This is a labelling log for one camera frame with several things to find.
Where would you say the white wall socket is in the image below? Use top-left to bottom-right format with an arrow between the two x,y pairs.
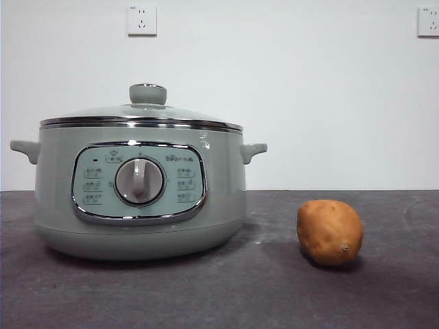
127,4 -> 158,38
417,6 -> 439,38

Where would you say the glass lid with green knob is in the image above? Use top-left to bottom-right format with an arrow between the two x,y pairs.
39,82 -> 244,133

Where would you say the sage green electric cooking pot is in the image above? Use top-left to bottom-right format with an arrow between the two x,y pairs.
9,123 -> 268,263

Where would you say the brown potato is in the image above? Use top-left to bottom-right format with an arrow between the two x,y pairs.
296,199 -> 364,267

